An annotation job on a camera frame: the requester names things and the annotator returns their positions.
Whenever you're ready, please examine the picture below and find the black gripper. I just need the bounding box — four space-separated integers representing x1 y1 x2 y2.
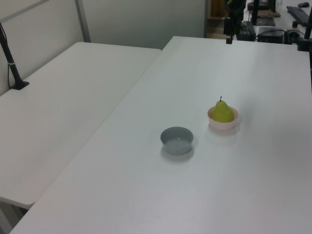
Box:
223 4 245 45

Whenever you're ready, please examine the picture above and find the green pear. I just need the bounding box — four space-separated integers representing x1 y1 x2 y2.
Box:
212 96 233 123

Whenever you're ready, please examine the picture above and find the pink bowl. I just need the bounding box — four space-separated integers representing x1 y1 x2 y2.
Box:
207 106 239 131

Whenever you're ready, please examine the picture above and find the grey bowl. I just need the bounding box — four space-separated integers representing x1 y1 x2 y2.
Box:
160 126 194 156

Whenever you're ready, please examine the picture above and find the wooden cabinet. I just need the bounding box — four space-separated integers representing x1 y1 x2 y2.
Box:
207 0 231 39

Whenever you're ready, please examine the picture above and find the black monitor stand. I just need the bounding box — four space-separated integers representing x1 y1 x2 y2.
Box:
248 0 281 27

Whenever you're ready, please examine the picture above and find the black computer box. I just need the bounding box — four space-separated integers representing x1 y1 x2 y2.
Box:
256 26 286 44

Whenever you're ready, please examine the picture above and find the black device with brass knob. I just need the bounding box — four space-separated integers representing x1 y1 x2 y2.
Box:
285 20 300 45

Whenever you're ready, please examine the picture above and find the black keyboard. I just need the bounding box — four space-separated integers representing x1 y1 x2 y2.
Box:
286 5 311 26

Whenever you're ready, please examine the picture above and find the white side table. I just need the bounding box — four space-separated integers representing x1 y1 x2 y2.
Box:
0 41 163 234

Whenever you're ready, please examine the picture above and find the black pole with clamp base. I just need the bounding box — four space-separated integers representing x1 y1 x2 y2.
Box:
0 21 30 91

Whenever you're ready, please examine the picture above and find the black clamp camera mount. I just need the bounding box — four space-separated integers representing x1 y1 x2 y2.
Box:
296 18 312 52

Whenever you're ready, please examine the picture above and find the grey partition frame post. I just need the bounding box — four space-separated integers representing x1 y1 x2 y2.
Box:
74 0 92 43

